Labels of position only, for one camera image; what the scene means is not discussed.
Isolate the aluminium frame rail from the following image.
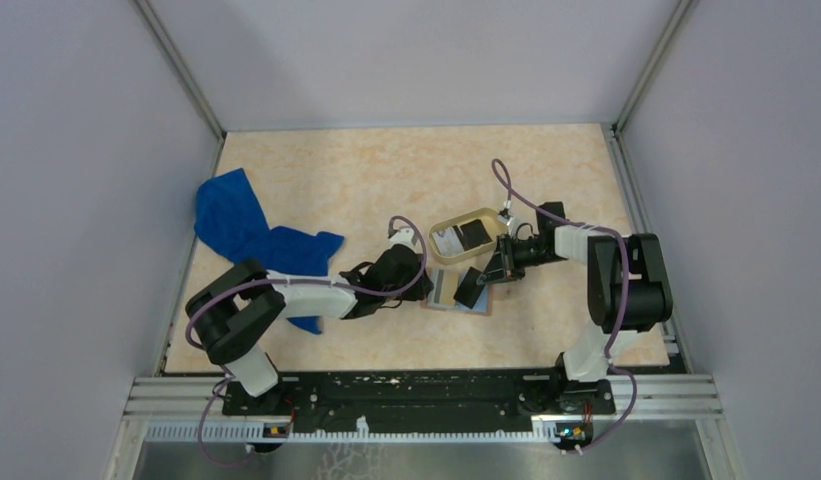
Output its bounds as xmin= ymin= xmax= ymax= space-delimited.
xmin=124 ymin=374 xmax=724 ymax=443

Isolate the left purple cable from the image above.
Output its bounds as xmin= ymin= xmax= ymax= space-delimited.
xmin=184 ymin=215 xmax=430 ymax=466

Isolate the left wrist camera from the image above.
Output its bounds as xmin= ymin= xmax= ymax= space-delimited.
xmin=389 ymin=226 xmax=418 ymax=250

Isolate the white card in tray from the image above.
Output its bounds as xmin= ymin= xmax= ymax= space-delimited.
xmin=434 ymin=225 xmax=466 ymax=257

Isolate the blue cloth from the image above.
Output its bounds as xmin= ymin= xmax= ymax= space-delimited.
xmin=193 ymin=168 xmax=346 ymax=335

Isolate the black card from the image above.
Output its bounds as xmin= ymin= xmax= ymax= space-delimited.
xmin=456 ymin=219 xmax=492 ymax=251
xmin=453 ymin=267 xmax=488 ymax=310

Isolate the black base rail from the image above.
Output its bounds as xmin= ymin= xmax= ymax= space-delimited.
xmin=222 ymin=368 xmax=617 ymax=434

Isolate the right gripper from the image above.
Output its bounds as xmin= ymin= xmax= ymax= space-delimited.
xmin=477 ymin=232 xmax=569 ymax=286

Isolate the tan leather card holder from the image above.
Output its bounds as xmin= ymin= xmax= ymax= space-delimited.
xmin=422 ymin=268 xmax=492 ymax=316

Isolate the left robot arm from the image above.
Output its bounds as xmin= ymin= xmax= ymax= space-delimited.
xmin=185 ymin=244 xmax=433 ymax=414

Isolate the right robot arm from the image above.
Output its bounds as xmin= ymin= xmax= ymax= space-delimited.
xmin=476 ymin=202 xmax=674 ymax=412

